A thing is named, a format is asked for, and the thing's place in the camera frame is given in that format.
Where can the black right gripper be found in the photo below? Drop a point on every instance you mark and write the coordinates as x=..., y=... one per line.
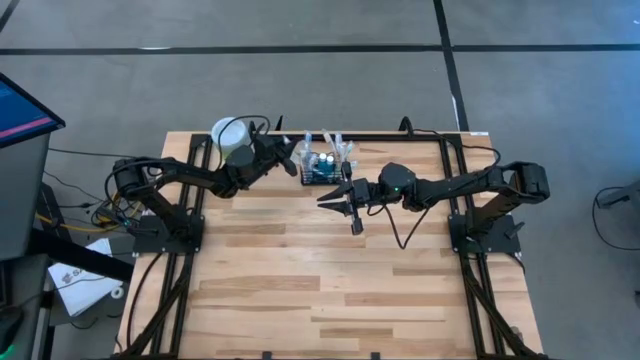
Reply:
x=374, y=194

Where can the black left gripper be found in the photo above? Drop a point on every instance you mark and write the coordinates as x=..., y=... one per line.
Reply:
x=277, y=156

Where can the blue toothbrush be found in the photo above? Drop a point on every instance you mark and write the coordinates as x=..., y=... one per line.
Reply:
x=308, y=142
x=327, y=137

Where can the small teal white-capped bottle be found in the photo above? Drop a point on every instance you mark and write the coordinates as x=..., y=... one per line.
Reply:
x=322, y=157

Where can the blue mouthwash bottle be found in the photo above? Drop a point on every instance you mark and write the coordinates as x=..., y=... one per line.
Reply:
x=330, y=161

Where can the orange toothbrush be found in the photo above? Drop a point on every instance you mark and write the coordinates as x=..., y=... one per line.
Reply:
x=339, y=145

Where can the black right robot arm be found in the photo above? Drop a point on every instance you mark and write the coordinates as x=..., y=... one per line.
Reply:
x=460, y=187

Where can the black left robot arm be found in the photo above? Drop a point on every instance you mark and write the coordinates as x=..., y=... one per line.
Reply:
x=175, y=172

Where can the green white wipes canister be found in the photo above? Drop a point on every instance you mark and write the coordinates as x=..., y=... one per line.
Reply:
x=227, y=135

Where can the white tape roll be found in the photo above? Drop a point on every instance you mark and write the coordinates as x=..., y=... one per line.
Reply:
x=113, y=292

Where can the black stand beam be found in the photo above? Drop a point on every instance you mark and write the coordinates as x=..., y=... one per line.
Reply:
x=75, y=255

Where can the white paper box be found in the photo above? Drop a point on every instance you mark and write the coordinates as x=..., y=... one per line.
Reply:
x=80, y=290

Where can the blue screen monitor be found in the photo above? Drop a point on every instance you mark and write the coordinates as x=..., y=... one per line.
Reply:
x=20, y=115

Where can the grey stand foot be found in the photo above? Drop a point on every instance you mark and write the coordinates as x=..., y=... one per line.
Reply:
x=622, y=196

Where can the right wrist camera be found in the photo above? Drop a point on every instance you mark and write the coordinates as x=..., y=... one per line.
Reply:
x=361, y=191

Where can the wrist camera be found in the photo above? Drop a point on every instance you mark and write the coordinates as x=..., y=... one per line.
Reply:
x=361, y=191
x=265, y=144

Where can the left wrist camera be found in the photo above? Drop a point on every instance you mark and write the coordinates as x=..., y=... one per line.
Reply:
x=265, y=144

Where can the black aluminium table frame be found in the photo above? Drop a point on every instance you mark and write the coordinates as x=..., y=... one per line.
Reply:
x=375, y=137

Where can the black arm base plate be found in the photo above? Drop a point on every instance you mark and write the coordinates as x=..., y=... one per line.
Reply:
x=492, y=245
x=165, y=245

